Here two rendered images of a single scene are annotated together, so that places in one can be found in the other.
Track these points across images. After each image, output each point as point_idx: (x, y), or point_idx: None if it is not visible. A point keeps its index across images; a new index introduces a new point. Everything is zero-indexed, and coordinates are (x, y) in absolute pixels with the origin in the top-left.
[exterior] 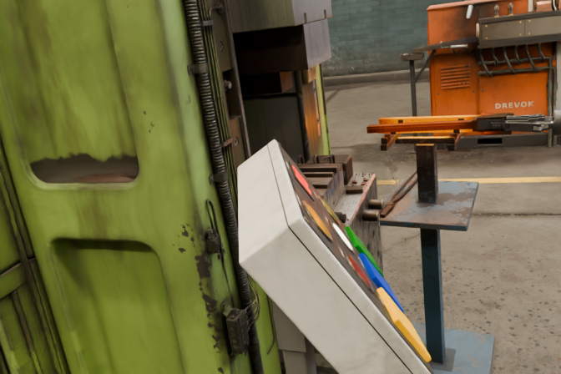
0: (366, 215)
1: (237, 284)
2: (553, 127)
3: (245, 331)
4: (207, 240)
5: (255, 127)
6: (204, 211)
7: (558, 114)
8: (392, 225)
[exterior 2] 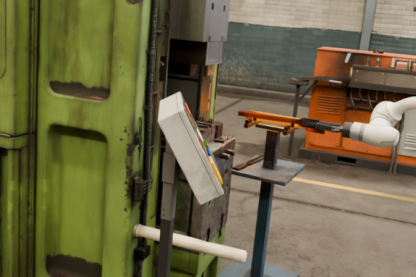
0: (222, 155)
1: (143, 168)
2: (342, 131)
3: (142, 191)
4: (135, 136)
5: (169, 95)
6: (137, 122)
7: (345, 124)
8: (241, 175)
